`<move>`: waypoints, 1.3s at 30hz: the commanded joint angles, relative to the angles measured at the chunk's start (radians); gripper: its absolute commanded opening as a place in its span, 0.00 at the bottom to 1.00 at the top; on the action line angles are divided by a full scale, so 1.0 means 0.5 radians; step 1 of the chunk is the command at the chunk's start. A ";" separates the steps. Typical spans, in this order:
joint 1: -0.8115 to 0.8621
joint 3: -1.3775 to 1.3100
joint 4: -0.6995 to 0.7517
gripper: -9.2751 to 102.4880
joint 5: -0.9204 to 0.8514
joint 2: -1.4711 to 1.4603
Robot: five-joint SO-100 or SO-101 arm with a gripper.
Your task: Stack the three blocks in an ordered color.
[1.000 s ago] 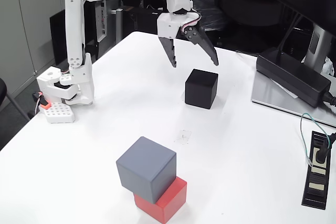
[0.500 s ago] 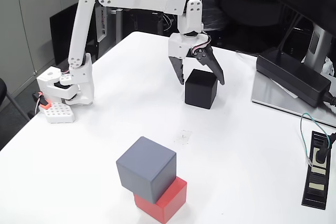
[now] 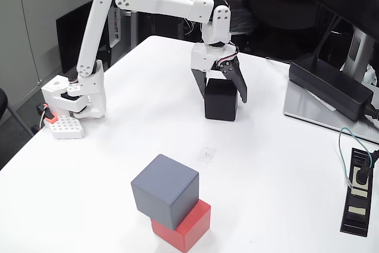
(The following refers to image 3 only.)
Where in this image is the black cube block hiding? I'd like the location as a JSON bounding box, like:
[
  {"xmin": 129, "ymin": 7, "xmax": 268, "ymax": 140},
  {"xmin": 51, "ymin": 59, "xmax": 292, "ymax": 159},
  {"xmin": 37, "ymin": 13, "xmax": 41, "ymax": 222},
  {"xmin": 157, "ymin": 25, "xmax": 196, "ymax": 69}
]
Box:
[{"xmin": 204, "ymin": 78, "xmax": 239, "ymax": 122}]

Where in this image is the black adapter power cable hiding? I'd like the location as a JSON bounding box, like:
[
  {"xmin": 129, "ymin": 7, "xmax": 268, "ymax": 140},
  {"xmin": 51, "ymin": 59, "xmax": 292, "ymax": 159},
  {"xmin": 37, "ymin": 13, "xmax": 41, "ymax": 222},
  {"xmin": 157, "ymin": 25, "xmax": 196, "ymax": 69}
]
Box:
[{"xmin": 362, "ymin": 103, "xmax": 379, "ymax": 131}]

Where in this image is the crumpled white plastic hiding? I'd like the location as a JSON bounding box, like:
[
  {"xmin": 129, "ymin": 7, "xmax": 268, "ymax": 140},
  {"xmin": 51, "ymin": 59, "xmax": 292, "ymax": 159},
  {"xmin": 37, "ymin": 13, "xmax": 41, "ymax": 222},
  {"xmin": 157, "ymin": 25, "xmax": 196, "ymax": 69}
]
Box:
[{"xmin": 362, "ymin": 63, "xmax": 379, "ymax": 87}]

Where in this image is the orange connector clip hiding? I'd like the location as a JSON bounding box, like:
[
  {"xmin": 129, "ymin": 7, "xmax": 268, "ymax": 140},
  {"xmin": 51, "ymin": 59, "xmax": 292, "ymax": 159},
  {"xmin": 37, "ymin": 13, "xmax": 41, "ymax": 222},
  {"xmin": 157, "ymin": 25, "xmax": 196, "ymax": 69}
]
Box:
[{"xmin": 44, "ymin": 103, "xmax": 59, "ymax": 124}]

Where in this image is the black desktop computer case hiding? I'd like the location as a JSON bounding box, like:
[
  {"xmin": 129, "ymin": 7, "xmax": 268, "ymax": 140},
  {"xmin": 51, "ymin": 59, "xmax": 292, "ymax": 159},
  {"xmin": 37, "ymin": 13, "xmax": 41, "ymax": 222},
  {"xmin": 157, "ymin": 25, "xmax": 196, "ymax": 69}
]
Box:
[{"xmin": 108, "ymin": 7, "xmax": 133, "ymax": 67}]

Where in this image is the silver monitor stand neck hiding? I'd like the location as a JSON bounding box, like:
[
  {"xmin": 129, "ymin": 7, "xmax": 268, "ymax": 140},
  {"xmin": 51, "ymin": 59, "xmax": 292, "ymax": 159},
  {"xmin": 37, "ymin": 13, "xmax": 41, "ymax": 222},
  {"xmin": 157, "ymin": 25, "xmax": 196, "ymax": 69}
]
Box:
[{"xmin": 340, "ymin": 24, "xmax": 375, "ymax": 84}]

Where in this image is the black power adapter brick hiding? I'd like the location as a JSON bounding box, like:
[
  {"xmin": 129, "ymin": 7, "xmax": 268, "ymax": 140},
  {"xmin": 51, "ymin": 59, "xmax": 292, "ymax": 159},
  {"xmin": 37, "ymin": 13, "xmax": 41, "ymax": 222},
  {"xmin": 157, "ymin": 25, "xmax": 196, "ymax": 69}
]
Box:
[{"xmin": 288, "ymin": 53, "xmax": 374, "ymax": 122}]

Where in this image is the red cube block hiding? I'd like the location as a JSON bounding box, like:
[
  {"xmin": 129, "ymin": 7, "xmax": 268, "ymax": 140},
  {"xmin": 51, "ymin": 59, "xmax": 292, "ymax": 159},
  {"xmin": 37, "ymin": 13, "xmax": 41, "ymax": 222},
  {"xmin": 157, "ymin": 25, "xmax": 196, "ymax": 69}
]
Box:
[{"xmin": 150, "ymin": 198, "xmax": 212, "ymax": 253}]

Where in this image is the black chair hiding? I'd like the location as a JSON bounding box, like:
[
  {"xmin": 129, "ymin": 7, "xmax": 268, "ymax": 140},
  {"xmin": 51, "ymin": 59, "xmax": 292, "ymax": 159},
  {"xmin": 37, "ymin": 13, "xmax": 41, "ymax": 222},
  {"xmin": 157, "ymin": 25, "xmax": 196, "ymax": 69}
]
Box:
[{"xmin": 0, "ymin": 87, "xmax": 35, "ymax": 138}]

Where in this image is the black computer tower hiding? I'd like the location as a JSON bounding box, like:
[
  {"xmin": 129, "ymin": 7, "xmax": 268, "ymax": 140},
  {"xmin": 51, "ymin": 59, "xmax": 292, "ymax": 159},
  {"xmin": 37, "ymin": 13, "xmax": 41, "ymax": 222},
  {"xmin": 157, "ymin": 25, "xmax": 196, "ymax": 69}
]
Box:
[{"xmin": 139, "ymin": 11, "xmax": 202, "ymax": 40}]

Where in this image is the silver metal post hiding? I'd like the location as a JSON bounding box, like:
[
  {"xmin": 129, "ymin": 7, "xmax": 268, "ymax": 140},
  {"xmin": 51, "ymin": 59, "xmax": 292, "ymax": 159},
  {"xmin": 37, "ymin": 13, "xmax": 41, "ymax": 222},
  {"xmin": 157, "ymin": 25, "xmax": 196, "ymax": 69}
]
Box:
[{"xmin": 126, "ymin": 11, "xmax": 139, "ymax": 49}]

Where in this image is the black flat panel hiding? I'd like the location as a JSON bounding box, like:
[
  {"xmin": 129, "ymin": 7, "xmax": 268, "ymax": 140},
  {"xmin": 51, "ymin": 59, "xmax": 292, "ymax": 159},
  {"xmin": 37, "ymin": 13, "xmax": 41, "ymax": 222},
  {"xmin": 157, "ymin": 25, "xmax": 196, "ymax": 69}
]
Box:
[{"xmin": 56, "ymin": 0, "xmax": 112, "ymax": 75}]

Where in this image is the black power plug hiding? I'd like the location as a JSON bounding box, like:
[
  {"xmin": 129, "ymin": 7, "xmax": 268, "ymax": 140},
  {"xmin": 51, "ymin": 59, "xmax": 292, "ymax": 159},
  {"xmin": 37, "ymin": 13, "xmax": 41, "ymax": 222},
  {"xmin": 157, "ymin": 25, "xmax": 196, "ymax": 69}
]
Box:
[{"xmin": 355, "ymin": 149, "xmax": 379, "ymax": 185}]

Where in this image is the black table power strip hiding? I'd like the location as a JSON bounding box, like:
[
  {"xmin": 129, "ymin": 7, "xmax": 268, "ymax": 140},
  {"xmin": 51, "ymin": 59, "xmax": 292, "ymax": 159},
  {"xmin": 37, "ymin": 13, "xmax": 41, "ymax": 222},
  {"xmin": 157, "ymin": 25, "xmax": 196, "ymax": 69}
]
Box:
[{"xmin": 339, "ymin": 147, "xmax": 377, "ymax": 238}]

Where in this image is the white perforated clamp base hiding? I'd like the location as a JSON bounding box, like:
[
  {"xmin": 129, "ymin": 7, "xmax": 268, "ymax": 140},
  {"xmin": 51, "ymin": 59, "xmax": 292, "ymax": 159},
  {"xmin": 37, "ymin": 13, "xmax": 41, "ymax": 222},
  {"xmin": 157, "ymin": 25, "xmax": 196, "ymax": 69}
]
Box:
[{"xmin": 49, "ymin": 115, "xmax": 86, "ymax": 140}]

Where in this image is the silver monitor stand base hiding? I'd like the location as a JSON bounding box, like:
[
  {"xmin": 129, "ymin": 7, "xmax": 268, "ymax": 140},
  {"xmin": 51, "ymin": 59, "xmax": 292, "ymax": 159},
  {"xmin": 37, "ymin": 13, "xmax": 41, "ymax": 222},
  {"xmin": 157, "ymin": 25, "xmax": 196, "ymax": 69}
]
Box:
[{"xmin": 283, "ymin": 79, "xmax": 379, "ymax": 144}]

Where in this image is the grey cube block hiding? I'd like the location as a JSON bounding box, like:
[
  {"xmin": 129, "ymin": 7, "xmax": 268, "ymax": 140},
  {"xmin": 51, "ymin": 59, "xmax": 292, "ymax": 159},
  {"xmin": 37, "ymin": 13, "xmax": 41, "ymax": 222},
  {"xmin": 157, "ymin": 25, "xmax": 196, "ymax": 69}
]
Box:
[{"xmin": 130, "ymin": 153, "xmax": 200, "ymax": 231}]

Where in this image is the green thin cable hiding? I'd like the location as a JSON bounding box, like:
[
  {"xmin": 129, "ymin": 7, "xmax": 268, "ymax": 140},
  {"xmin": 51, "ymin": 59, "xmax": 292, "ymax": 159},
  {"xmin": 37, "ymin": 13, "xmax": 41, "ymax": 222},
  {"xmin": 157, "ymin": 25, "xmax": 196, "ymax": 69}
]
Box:
[{"xmin": 338, "ymin": 127, "xmax": 372, "ymax": 188}]

